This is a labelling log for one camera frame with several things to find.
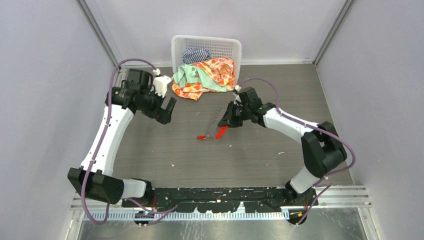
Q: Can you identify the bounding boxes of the white slotted cable duct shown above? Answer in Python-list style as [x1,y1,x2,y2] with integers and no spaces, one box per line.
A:
[107,209,290,222]

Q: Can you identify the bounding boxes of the purple cable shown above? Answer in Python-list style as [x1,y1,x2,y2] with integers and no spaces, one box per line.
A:
[237,77,357,226]
[80,57,180,227]

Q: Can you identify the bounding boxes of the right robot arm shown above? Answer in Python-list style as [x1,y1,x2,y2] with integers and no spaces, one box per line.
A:
[215,87,347,205]

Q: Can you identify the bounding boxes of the orange floral cloth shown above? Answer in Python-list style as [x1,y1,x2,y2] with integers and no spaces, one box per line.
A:
[171,57,238,101]

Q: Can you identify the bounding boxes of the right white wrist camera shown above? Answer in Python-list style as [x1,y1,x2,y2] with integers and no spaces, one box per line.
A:
[232,84,241,102]

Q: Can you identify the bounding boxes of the metal keyring holder red handle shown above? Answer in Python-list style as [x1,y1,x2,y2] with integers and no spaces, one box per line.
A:
[205,107,227,140]

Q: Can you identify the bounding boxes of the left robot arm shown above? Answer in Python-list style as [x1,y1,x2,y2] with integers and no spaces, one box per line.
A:
[67,69,176,207]

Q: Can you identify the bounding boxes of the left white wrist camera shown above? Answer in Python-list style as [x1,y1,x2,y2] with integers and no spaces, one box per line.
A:
[150,68,173,98]

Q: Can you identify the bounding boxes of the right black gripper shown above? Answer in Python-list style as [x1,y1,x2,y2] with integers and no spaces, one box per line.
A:
[218,100,251,128]

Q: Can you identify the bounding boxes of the key with red tag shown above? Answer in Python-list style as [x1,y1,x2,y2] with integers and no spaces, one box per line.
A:
[196,135,208,140]

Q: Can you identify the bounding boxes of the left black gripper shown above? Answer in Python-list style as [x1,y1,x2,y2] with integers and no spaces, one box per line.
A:
[138,85,176,124]

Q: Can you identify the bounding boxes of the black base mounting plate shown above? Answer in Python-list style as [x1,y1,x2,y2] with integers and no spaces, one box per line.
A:
[122,186,316,214]

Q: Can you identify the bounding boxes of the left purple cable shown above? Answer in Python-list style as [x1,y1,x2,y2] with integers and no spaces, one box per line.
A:
[80,57,180,227]

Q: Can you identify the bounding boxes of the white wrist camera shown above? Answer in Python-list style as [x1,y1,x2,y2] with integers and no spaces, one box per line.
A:
[150,68,173,98]
[232,84,241,102]

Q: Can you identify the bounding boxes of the blue striped cloth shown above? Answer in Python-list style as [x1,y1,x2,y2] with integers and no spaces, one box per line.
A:
[182,48,212,65]

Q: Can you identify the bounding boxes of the mint green cloth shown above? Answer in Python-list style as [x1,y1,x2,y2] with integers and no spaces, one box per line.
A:
[173,64,228,92]

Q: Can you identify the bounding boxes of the white plastic laundry basket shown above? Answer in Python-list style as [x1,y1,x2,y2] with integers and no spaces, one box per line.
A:
[171,35,242,79]

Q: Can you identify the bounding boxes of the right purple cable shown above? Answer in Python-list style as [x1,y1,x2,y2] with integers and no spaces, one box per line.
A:
[237,77,357,226]

